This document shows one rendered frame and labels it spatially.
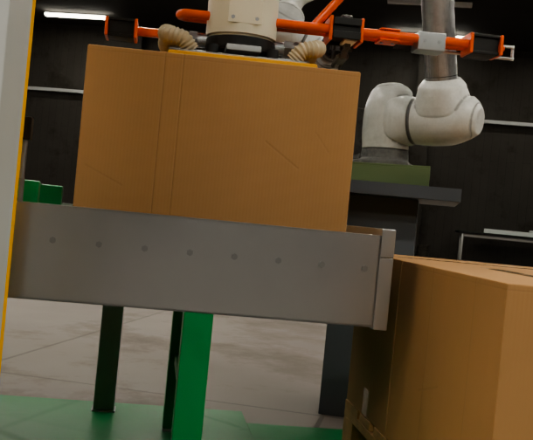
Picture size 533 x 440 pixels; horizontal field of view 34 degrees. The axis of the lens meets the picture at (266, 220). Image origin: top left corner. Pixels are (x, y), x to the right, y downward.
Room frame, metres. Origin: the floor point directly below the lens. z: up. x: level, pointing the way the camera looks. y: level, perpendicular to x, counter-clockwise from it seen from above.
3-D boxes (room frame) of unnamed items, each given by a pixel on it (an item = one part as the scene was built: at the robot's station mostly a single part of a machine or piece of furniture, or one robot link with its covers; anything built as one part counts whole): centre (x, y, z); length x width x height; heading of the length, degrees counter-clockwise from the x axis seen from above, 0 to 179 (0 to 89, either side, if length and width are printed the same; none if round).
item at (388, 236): (2.17, -0.21, 0.58); 0.70 x 0.03 x 0.06; 7
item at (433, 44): (2.19, -0.36, 1.08); 0.07 x 0.07 x 0.04; 7
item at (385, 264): (2.17, -0.21, 0.48); 0.70 x 0.03 x 0.15; 7
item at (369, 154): (2.92, -0.35, 0.84); 0.22 x 0.18 x 0.06; 72
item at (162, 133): (2.13, 0.13, 0.75); 0.60 x 0.40 x 0.40; 94
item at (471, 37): (2.20, -0.49, 1.09); 0.08 x 0.07 x 0.05; 97
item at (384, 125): (2.91, -0.37, 0.98); 0.18 x 0.16 x 0.22; 56
